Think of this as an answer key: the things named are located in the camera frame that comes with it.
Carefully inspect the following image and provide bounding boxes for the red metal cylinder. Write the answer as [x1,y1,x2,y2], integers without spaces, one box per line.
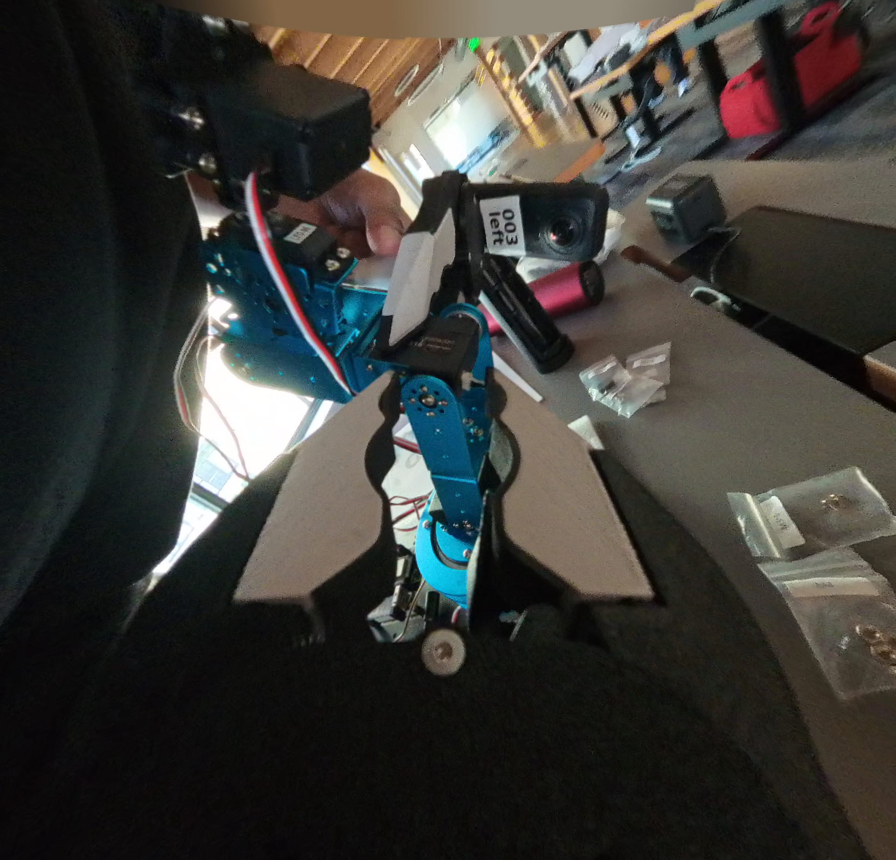
[486,261,605,336]

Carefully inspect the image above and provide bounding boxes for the adjoining grey desk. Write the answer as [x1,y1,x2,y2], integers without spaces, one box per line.
[616,158,896,259]

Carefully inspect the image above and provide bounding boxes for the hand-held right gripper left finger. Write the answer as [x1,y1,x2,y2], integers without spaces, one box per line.
[233,372,400,641]

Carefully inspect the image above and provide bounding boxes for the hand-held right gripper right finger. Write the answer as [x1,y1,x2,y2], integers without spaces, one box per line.
[468,374,657,638]

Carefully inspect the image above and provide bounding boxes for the small clear nut bag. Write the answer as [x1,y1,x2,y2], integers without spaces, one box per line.
[727,466,896,560]
[758,546,896,701]

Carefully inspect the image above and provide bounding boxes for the red bag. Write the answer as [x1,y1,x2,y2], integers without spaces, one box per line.
[794,2,865,108]
[720,62,792,140]

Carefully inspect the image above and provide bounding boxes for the person's left hand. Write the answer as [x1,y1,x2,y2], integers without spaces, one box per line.
[279,170,408,259]

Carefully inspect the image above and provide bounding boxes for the small black box device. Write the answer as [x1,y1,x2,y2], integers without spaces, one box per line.
[645,176,729,239]

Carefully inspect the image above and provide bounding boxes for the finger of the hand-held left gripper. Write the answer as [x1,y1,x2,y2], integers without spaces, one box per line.
[381,216,457,351]

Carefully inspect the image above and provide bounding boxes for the black desk flap panel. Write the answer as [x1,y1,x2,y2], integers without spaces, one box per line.
[668,205,896,357]

